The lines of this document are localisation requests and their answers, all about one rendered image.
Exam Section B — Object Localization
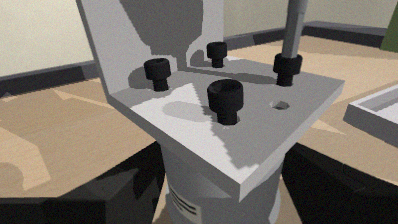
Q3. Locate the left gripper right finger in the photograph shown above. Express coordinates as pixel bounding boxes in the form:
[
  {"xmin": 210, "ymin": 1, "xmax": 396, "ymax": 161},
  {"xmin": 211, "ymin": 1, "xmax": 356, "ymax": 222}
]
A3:
[{"xmin": 281, "ymin": 142, "xmax": 398, "ymax": 224}]

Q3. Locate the white shallow rectangular tray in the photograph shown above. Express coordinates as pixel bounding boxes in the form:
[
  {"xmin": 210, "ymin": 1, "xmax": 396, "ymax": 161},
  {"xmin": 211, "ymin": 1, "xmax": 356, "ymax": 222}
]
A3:
[{"xmin": 343, "ymin": 84, "xmax": 398, "ymax": 147}]

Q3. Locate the black screw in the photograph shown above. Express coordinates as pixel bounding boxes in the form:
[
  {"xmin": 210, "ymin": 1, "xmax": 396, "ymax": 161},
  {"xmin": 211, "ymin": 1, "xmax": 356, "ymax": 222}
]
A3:
[
  {"xmin": 207, "ymin": 79, "xmax": 244, "ymax": 126},
  {"xmin": 144, "ymin": 58, "xmax": 171, "ymax": 92},
  {"xmin": 206, "ymin": 42, "xmax": 227, "ymax": 68},
  {"xmin": 273, "ymin": 53, "xmax": 303, "ymax": 87}
]

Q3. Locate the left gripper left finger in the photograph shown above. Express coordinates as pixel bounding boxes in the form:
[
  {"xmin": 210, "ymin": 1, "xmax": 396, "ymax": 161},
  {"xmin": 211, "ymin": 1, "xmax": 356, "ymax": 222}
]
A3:
[{"xmin": 0, "ymin": 141, "xmax": 166, "ymax": 224}]

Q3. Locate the grey cylinder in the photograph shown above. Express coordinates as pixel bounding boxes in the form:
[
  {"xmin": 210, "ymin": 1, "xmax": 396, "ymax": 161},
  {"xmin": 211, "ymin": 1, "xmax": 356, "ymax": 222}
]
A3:
[{"xmin": 156, "ymin": 140, "xmax": 286, "ymax": 224}]

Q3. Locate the grey rectangular table frame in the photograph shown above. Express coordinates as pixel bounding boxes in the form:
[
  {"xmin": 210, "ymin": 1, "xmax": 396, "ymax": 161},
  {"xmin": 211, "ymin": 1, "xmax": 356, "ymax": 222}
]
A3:
[{"xmin": 0, "ymin": 21, "xmax": 387, "ymax": 98}]

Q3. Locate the grey metal bracket with holes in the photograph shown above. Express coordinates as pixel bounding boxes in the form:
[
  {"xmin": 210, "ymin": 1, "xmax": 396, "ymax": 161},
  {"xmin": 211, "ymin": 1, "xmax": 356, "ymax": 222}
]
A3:
[{"xmin": 75, "ymin": 0, "xmax": 345, "ymax": 202}]

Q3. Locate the red screwdriver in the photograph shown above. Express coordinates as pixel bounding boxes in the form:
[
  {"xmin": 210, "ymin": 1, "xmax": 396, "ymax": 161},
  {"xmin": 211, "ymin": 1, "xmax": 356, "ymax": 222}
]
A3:
[{"xmin": 281, "ymin": 0, "xmax": 308, "ymax": 58}]

